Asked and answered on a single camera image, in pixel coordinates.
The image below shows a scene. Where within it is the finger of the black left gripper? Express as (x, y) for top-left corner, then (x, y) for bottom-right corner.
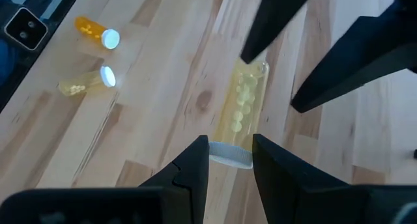
(240, 0), (317, 64)
(291, 0), (417, 113)

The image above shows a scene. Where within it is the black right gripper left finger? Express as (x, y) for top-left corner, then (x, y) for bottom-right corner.
(0, 135), (209, 224)

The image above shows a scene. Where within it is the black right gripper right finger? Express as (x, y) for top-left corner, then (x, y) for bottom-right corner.
(252, 134), (417, 224)

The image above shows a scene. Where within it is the pale yellow medicine bottle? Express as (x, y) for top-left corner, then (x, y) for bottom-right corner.
(208, 60), (270, 170)
(58, 65), (117, 97)

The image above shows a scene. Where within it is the orange medicine bottle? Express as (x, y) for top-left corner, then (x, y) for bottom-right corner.
(74, 15), (121, 51)

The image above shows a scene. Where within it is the black table edge rail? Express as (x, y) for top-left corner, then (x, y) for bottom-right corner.
(0, 0), (85, 113)

